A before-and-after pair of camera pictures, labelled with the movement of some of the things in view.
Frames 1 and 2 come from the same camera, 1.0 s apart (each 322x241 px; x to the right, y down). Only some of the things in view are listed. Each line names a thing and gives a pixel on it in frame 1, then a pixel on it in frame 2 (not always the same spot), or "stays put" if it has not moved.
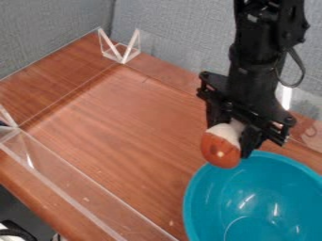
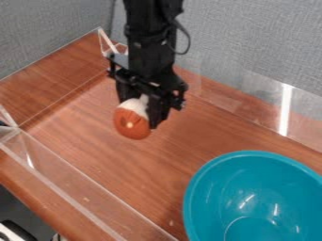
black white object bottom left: [11, 232] stays put
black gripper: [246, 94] → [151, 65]
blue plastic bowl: [264, 200] stays put
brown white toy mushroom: [220, 143] → [131, 120]
